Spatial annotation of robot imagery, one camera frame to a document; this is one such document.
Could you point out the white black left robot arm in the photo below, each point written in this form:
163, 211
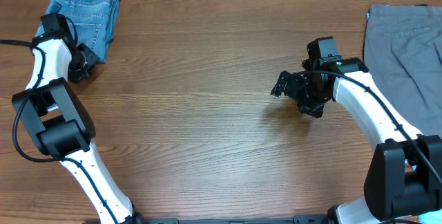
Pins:
58, 123

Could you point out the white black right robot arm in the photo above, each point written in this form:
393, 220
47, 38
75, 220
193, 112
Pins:
404, 176

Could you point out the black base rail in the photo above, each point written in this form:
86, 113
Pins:
235, 220

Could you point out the grey trousers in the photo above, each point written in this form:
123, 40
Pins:
402, 50

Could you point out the blue denim jeans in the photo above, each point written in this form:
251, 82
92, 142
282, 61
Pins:
92, 21

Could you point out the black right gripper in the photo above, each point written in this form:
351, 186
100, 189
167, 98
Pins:
295, 88

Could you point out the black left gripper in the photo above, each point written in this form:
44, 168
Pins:
77, 77

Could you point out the light blue garment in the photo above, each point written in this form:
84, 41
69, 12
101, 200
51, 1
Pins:
431, 218

